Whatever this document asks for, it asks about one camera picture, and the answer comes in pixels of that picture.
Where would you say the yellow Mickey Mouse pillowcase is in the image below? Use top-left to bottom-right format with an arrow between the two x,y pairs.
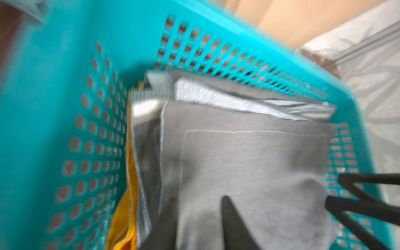
105,99 -> 139,250

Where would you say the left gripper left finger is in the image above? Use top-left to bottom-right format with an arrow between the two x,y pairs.
138,197 -> 178,250

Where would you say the teal plastic basket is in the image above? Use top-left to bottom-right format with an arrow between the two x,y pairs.
0,0 -> 398,250

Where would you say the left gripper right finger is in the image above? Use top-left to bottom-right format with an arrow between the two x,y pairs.
221,196 -> 260,250

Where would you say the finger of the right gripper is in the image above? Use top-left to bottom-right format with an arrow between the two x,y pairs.
324,195 -> 400,250
336,172 -> 400,204

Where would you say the plain grey pillowcase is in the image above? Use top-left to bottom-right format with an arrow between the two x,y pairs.
130,70 -> 338,250

